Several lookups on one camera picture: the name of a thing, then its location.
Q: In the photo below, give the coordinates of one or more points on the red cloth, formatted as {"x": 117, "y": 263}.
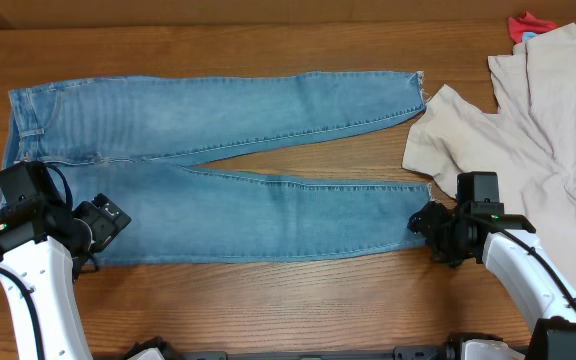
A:
{"x": 527, "y": 26}

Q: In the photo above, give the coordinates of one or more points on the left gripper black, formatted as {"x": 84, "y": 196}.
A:
{"x": 106, "y": 222}

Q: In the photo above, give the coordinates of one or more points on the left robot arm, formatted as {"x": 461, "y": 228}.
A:
{"x": 45, "y": 241}

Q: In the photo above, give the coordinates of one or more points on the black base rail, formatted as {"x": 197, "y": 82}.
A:
{"x": 313, "y": 355}

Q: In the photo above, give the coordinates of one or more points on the blue denim jeans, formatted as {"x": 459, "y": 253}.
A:
{"x": 151, "y": 145}

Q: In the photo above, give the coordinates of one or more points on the beige shirt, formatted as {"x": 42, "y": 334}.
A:
{"x": 530, "y": 142}

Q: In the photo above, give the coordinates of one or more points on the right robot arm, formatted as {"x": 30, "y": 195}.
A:
{"x": 507, "y": 246}

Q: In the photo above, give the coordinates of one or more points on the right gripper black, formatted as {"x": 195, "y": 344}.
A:
{"x": 426, "y": 224}

